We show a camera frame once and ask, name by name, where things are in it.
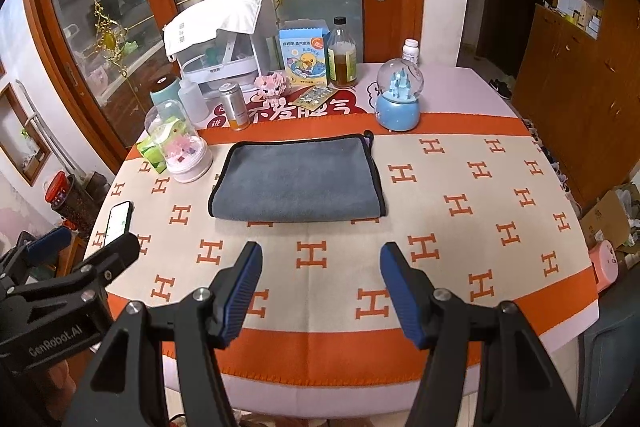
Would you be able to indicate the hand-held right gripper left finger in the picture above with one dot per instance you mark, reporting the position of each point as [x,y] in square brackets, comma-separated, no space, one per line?
[243,294]

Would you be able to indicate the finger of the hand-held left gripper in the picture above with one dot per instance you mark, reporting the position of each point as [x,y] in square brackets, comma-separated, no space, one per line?
[117,252]
[46,240]

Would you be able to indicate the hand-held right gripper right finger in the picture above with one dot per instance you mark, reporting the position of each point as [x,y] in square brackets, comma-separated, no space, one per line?
[400,294]

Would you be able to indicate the grey towel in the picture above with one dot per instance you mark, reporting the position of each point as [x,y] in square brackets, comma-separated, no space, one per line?
[300,179]

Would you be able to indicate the black smartphone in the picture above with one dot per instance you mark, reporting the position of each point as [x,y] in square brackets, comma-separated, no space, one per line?
[119,222]

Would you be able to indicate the jar with red lid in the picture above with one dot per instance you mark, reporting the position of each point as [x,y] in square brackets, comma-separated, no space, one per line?
[59,189]

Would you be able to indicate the green tissue packet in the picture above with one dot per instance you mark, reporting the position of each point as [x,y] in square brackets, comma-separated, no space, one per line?
[150,153]

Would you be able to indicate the orange beige patterned blanket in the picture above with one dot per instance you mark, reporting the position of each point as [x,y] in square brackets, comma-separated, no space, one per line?
[442,187]

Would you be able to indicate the glass dome with pink flowers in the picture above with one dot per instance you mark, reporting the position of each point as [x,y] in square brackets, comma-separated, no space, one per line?
[182,147]

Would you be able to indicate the teal cup with brown lid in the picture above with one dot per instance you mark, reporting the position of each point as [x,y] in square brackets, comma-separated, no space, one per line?
[165,92]

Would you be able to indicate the white plastic bottle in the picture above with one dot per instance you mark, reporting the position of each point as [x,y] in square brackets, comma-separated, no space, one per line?
[191,102]

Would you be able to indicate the silver metal can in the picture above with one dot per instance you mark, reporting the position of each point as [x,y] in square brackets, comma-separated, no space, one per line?
[234,107]

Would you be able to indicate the blue snow globe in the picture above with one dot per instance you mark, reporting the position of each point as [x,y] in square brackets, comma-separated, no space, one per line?
[398,99]

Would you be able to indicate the pink stool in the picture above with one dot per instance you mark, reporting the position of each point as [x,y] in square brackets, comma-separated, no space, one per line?
[604,267]

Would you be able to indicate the pink block toy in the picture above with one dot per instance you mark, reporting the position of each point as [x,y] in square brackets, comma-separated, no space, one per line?
[270,86]

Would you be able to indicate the silver blister pack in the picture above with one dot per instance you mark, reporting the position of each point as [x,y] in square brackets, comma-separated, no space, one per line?
[314,96]

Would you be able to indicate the white printed tablecloth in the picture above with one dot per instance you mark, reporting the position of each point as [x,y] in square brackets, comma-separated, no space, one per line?
[450,87]

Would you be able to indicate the cardboard box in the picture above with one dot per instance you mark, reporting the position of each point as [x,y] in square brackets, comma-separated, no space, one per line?
[605,219]

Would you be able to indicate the grey chair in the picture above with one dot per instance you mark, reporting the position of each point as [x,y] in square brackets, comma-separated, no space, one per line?
[612,357]

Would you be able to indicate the white bottle steriliser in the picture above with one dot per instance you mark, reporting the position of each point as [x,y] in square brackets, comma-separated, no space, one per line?
[235,62]

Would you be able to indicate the dark shoes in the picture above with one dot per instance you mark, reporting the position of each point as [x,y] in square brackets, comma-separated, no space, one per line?
[501,88]

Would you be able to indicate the glass bottle with amber liquid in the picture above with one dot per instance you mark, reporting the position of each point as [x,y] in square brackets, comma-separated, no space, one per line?
[342,62]

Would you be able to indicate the blue box with duck print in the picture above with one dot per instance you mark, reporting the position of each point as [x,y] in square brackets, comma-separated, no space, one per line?
[304,59]

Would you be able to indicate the white pill bottle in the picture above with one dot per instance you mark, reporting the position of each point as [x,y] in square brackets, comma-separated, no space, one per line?
[411,52]

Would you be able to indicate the white cloth cover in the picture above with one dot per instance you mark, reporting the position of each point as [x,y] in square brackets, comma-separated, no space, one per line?
[215,19]

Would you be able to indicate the wooden cabinet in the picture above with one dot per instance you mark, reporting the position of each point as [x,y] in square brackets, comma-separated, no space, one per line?
[575,97]

